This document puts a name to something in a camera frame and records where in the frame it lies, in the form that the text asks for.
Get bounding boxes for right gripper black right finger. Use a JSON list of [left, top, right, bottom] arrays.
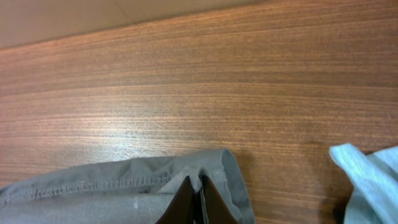
[[200, 175, 238, 224]]

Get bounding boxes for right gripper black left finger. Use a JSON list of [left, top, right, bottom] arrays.
[[156, 177, 195, 224]]

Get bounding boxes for grey cotton shorts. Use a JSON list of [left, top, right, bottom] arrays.
[[1, 149, 255, 224]]

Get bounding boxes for light blue t-shirt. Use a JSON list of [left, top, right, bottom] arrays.
[[330, 144, 397, 224]]

